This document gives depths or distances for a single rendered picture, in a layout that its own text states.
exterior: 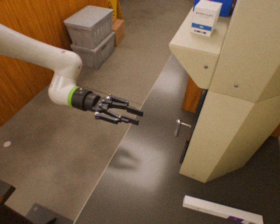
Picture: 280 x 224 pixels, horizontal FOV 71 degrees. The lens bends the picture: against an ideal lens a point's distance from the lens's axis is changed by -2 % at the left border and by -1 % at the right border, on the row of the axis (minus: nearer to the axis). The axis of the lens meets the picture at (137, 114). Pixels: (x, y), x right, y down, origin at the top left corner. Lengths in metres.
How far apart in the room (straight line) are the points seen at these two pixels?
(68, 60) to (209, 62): 0.59
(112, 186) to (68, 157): 1.29
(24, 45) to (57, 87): 0.19
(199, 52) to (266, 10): 0.14
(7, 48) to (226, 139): 0.79
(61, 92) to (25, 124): 1.70
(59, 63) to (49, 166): 1.39
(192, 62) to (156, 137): 0.56
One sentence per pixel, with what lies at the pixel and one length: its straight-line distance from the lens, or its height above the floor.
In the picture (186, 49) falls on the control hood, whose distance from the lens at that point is 0.48.
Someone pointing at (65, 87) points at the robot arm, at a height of 1.19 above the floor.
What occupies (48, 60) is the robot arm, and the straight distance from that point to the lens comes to 0.88.
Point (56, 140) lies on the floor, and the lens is 2.27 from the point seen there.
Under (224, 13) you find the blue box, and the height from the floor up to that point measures 1.52.
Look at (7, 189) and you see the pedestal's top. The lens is 1.01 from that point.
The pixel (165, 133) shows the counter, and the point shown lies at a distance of 1.00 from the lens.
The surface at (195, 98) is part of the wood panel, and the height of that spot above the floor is 1.04.
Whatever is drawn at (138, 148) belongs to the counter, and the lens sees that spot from 0.94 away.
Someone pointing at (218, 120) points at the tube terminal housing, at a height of 1.32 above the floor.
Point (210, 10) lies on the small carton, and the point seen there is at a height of 1.57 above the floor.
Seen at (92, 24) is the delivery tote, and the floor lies 0.66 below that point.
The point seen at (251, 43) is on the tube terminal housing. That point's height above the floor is 1.55.
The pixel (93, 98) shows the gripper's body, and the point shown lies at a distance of 0.82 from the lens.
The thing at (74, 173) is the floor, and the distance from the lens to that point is 2.00.
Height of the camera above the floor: 1.74
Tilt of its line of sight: 49 degrees down
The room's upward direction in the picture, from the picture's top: straight up
